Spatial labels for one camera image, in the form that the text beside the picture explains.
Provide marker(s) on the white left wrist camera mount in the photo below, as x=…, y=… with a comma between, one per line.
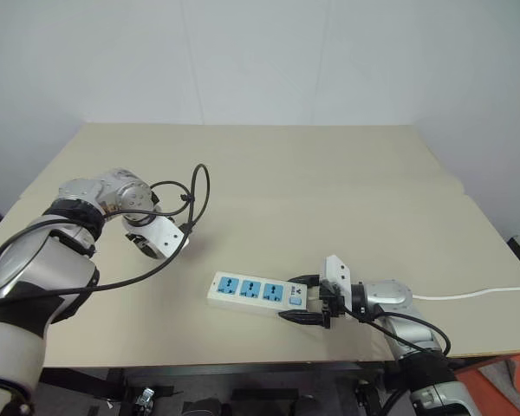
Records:
x=167, y=236

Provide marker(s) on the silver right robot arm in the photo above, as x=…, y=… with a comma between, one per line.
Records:
x=390, y=295

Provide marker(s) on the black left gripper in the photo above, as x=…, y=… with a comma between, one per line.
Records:
x=138, y=242

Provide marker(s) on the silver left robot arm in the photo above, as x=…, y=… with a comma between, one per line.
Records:
x=39, y=260

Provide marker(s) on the white power strip blue sockets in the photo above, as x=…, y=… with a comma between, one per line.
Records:
x=251, y=289

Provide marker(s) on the dark rounded shape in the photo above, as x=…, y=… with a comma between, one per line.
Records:
x=206, y=408

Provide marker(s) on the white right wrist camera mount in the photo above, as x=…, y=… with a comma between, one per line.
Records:
x=338, y=271

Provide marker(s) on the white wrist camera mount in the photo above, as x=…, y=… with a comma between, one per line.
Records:
x=167, y=236
x=338, y=271

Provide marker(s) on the black table frame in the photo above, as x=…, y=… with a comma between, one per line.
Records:
x=242, y=368

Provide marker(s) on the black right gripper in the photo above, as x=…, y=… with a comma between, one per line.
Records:
x=329, y=303

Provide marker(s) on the metal caster wheel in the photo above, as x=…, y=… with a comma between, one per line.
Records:
x=147, y=396

